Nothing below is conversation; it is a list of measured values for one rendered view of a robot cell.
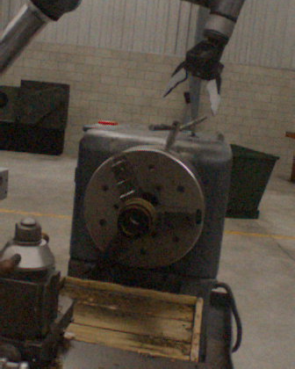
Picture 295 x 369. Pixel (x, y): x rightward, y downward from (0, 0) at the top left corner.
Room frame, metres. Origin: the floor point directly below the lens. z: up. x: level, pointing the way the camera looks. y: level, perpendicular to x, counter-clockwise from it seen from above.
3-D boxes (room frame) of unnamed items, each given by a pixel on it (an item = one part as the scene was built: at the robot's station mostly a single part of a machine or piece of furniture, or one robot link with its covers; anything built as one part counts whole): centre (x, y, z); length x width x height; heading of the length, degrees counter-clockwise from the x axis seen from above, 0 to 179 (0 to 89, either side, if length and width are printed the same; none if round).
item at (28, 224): (0.64, 0.15, 1.17); 0.04 x 0.04 x 0.03
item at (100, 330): (0.97, 0.03, 0.89); 0.36 x 0.30 x 0.04; 82
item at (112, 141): (1.65, -0.05, 1.06); 0.59 x 0.48 x 0.39; 172
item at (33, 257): (0.64, 0.15, 1.13); 0.08 x 0.08 x 0.03
